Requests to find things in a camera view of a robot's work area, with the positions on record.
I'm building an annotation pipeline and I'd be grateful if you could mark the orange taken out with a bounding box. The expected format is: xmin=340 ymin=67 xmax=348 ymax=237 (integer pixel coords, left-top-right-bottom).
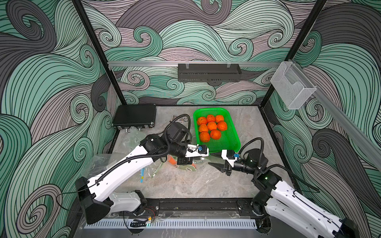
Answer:
xmin=217 ymin=121 xmax=228 ymax=131
xmin=196 ymin=117 xmax=208 ymax=126
xmin=206 ymin=115 xmax=215 ymax=123
xmin=198 ymin=124 xmax=209 ymax=133
xmin=215 ymin=115 xmax=224 ymax=123
xmin=210 ymin=130 xmax=222 ymax=140
xmin=207 ymin=122 xmax=217 ymax=131
xmin=199 ymin=131 xmax=210 ymax=143

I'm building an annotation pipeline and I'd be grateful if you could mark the blue-zip clear bag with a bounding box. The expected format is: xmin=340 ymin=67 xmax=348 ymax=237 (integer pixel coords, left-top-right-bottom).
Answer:
xmin=79 ymin=153 xmax=152 ymax=182

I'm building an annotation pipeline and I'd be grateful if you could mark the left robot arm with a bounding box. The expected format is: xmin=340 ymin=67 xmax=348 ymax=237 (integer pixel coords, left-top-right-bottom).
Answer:
xmin=75 ymin=121 xmax=209 ymax=224

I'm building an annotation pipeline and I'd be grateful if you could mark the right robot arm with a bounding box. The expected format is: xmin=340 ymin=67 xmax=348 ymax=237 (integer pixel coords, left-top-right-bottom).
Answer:
xmin=212 ymin=137 xmax=360 ymax=238

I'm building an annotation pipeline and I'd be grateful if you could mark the green plastic basket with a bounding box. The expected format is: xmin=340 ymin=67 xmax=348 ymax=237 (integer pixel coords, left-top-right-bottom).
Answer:
xmin=193 ymin=108 xmax=241 ymax=153

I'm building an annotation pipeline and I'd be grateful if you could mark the black case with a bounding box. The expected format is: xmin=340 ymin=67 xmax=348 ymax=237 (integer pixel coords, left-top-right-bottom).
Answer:
xmin=113 ymin=104 xmax=156 ymax=130

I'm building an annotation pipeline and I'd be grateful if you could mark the white slotted cable duct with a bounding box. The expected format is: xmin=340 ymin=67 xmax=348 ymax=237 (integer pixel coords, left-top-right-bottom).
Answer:
xmin=84 ymin=219 xmax=257 ymax=230

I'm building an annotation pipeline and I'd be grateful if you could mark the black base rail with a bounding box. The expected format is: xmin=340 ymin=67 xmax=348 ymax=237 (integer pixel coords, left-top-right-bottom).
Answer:
xmin=145 ymin=198 xmax=267 ymax=219

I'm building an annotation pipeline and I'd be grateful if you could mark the black wall tray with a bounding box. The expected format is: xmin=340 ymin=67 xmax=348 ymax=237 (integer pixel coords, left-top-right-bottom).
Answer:
xmin=178 ymin=63 xmax=242 ymax=85

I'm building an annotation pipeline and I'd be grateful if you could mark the clear acrylic wall holder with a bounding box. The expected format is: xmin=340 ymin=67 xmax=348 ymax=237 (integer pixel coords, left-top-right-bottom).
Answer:
xmin=271 ymin=61 xmax=316 ymax=110

